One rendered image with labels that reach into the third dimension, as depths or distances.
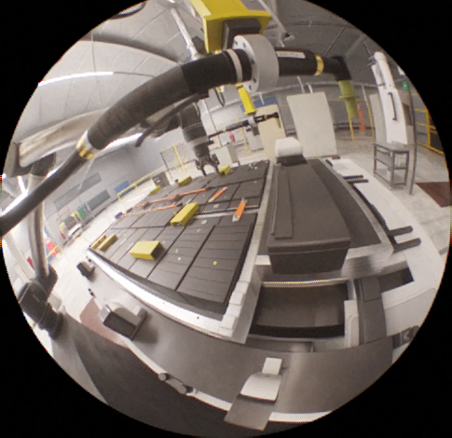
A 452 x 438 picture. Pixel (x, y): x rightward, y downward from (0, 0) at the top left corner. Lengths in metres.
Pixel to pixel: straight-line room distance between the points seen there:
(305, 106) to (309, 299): 4.72
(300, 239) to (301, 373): 0.31
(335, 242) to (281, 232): 0.10
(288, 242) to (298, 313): 0.33
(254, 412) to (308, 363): 0.18
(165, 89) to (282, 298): 0.59
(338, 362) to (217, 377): 0.28
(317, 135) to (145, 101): 4.83
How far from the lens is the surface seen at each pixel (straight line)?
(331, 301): 0.56
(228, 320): 0.30
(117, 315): 0.56
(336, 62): 0.29
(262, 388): 0.28
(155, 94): 0.18
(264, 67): 0.18
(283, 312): 0.53
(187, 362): 0.46
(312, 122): 4.87
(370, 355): 0.45
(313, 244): 0.24
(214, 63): 0.18
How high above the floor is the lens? 1.27
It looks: 27 degrees down
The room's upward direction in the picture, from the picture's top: 21 degrees counter-clockwise
